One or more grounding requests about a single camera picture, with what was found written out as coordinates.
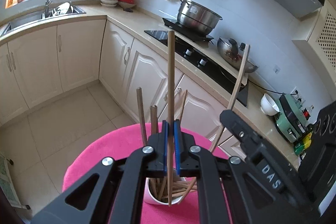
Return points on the black gas cooktop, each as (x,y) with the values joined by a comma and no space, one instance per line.
(203,63)

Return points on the cream lower cabinets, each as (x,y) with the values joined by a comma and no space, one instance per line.
(42,64)

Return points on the steel stock pot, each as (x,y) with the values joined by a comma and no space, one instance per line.
(197,17)

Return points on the pink white utensil cup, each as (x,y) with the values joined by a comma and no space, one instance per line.
(179,187)

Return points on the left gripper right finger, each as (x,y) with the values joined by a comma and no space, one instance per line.
(185,165)

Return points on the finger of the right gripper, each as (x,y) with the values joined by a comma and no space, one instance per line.
(249,139)

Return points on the white bowl on counter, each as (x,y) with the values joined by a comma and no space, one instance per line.
(268,105)

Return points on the steel wok with lid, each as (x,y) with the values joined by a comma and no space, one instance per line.
(230,51)

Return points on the white green storage rack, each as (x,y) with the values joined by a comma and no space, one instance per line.
(7,185)

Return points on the steel kitchen sink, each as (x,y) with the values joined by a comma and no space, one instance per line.
(65,9)

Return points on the wooden chopstick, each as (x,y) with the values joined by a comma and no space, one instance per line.
(170,114)
(230,106)

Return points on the green kitchen appliance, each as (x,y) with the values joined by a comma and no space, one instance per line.
(292,120)

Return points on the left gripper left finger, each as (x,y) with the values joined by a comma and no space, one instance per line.
(157,166)

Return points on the black induction cooker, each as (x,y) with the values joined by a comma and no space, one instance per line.
(187,32)

